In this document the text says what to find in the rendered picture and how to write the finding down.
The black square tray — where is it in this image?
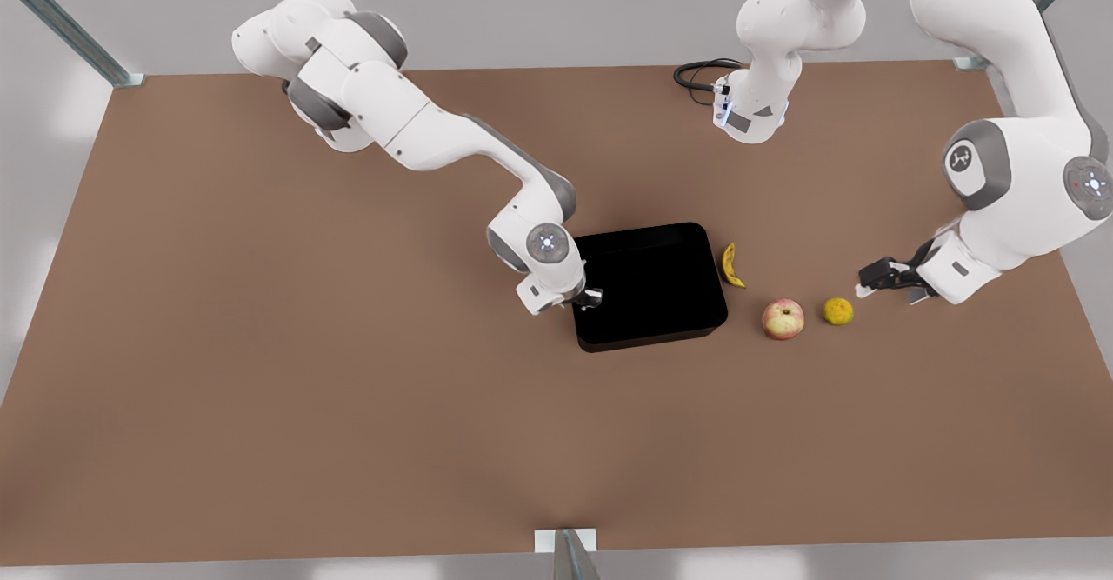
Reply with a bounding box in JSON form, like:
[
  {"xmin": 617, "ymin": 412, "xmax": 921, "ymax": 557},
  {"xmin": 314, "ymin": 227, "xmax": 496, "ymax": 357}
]
[{"xmin": 570, "ymin": 222, "xmax": 730, "ymax": 354}]

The black cable loop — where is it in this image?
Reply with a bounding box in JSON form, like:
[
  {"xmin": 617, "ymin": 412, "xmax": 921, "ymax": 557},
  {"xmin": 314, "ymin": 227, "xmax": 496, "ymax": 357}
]
[{"xmin": 673, "ymin": 58, "xmax": 747, "ymax": 108}]

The red yellow apple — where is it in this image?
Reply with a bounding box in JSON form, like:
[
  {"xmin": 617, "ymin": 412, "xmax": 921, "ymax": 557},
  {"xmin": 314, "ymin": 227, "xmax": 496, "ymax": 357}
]
[{"xmin": 762, "ymin": 298, "xmax": 806, "ymax": 342}]

